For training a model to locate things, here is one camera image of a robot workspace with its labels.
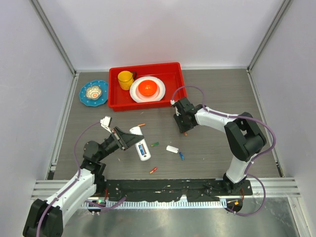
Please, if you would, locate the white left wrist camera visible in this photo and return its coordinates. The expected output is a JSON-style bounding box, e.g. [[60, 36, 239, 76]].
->
[[100, 116, 112, 133]]

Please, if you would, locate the red plastic tray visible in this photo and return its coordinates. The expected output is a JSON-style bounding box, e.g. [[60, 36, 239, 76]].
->
[[108, 62, 187, 112]]

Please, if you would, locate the small patterned bowl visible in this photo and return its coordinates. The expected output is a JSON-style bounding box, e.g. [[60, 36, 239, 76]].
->
[[85, 85, 102, 100]]

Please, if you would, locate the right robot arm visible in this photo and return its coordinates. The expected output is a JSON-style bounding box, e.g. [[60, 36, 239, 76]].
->
[[170, 97, 267, 195]]

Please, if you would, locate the green battery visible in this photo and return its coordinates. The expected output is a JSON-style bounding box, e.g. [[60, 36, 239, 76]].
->
[[151, 142, 159, 147]]

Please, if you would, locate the white plate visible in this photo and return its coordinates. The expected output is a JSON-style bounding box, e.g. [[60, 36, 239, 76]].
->
[[129, 76, 166, 103]]

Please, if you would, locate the blue battery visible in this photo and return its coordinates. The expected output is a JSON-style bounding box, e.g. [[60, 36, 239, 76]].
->
[[179, 152, 185, 160], [138, 145, 145, 156]]

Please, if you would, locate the orange bowl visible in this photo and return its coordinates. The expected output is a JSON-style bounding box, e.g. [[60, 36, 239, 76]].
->
[[138, 79, 158, 97]]

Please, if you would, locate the yellow mug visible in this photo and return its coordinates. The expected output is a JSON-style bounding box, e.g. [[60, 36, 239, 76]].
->
[[118, 71, 137, 90]]

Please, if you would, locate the white battery cover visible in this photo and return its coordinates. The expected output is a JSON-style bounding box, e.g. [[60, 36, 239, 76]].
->
[[166, 145, 179, 154]]

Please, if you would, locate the orange battery left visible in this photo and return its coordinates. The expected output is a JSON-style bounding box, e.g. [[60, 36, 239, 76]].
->
[[149, 167, 157, 174]]

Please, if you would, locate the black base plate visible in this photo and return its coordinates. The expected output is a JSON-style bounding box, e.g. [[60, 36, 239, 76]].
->
[[88, 179, 253, 202]]

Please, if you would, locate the white cable duct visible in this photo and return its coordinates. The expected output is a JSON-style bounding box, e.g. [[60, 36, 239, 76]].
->
[[83, 199, 228, 210]]

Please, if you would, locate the white air conditioner remote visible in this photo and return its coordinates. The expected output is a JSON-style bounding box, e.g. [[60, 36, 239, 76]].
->
[[129, 126, 151, 161]]

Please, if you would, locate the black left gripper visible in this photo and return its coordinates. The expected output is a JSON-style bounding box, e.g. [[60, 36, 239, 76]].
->
[[97, 126, 143, 161]]

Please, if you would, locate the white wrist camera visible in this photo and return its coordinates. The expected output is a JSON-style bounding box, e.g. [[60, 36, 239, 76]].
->
[[100, 116, 112, 133], [170, 100, 180, 116]]

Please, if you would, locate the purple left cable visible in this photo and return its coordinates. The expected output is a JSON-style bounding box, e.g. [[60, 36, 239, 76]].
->
[[36, 121, 128, 237]]

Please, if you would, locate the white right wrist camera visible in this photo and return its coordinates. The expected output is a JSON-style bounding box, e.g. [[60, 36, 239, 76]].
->
[[170, 100, 180, 116]]

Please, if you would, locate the blue dotted plate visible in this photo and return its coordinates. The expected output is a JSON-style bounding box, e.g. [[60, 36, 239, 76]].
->
[[79, 80, 109, 107]]

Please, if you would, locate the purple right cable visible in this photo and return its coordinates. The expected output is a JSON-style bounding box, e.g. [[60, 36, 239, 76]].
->
[[171, 85, 277, 217]]

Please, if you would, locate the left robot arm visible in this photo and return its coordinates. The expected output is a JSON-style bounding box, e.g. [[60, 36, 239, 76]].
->
[[22, 127, 144, 237]]

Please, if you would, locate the purple cable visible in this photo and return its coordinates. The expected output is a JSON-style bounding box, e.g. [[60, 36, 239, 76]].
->
[[171, 85, 277, 217], [36, 121, 128, 237]]

